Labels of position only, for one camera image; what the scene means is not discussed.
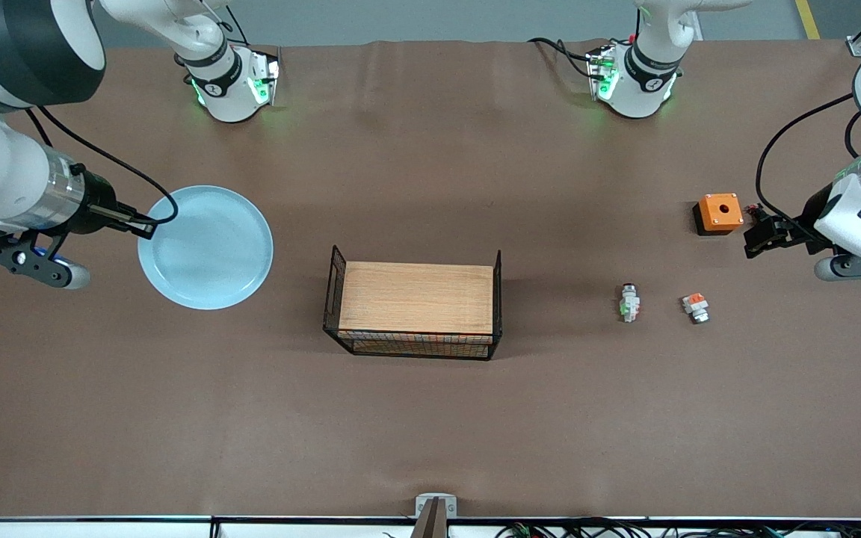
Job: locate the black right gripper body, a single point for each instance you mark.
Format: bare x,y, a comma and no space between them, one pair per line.
97,205

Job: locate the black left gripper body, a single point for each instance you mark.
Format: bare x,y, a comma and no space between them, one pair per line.
810,215

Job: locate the light blue round plate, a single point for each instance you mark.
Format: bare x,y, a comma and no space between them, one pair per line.
206,246

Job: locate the green grey switch component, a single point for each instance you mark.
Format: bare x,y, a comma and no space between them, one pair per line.
629,302

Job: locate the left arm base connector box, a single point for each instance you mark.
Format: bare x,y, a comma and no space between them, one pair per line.
601,75

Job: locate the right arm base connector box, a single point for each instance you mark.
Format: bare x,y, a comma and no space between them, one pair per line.
262,78

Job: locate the small black button cap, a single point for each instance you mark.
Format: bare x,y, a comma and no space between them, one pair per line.
755,211

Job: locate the orange box with hole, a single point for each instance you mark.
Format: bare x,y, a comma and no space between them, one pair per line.
729,220

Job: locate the wooden board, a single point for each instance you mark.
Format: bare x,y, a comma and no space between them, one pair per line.
415,299

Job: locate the white orange switch block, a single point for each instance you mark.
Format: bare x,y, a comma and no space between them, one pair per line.
695,307

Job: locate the white table edge rail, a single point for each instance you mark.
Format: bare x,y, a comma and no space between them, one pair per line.
102,529

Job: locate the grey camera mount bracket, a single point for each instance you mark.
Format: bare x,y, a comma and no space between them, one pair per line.
436,508

